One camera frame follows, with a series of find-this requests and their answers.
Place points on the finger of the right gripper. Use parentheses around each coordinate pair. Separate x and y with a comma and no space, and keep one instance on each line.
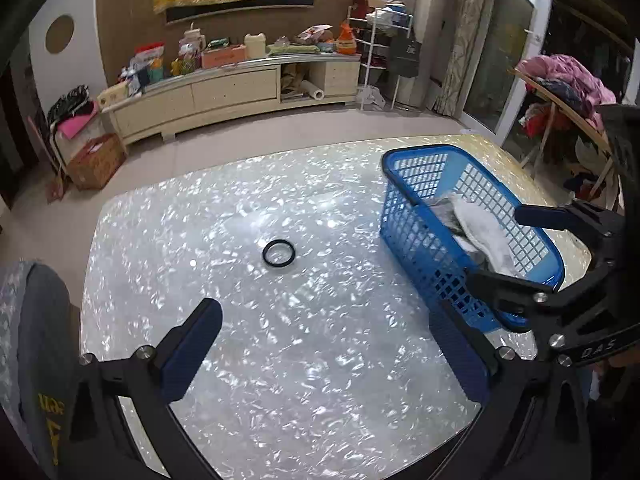
(510,299)
(553,218)

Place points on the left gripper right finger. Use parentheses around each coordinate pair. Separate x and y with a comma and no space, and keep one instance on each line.
(531,423)

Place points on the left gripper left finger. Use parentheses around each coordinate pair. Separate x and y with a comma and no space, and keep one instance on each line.
(97,442)

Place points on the white gauze cloth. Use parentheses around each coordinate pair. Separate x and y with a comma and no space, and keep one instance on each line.
(484,233)

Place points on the blue plastic basket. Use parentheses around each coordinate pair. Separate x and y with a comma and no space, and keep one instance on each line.
(429,251)

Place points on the grey cloth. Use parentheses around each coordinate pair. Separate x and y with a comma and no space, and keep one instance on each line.
(443,210)

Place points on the grey cushioned chair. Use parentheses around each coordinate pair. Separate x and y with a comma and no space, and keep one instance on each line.
(39,352)

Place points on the pink cloth pile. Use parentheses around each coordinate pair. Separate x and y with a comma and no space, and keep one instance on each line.
(588,88)

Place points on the white metal shelf rack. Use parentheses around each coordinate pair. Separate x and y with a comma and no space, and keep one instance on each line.
(387,47)

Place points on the white paper roll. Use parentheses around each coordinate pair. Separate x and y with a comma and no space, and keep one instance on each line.
(311,90)

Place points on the brown cardboard box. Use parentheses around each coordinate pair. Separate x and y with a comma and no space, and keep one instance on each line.
(96,163)

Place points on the pink folder stack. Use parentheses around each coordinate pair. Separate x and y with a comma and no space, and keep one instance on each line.
(71,127)

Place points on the cream TV cabinet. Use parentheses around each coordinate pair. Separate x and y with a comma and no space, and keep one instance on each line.
(249,88)

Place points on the cream plastic jug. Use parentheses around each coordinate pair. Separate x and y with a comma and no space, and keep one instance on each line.
(255,46)

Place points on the pink box on cabinet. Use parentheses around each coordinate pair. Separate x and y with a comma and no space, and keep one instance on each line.
(213,58)

